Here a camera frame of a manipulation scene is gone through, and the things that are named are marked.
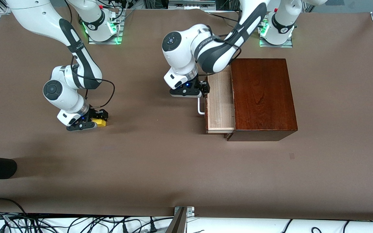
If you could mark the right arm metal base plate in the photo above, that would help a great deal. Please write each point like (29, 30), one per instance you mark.
(105, 41)

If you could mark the yellow cube block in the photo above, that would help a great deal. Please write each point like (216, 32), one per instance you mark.
(101, 123)

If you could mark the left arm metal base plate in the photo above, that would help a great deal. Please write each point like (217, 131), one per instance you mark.
(275, 45)

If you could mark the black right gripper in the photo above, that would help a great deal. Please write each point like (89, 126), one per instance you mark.
(97, 114)

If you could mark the dark brown wooden cabinet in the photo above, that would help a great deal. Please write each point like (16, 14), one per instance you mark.
(264, 97)

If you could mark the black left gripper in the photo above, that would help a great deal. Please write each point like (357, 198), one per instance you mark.
(203, 86)

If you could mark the grey aluminium beam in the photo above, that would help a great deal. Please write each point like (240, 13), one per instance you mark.
(176, 225)

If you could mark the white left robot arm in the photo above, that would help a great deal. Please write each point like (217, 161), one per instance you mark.
(180, 48)

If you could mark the silver metal frame bar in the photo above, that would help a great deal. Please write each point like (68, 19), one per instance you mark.
(189, 5)

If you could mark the silver metal bracket plate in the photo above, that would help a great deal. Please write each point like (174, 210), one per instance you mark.
(189, 211)

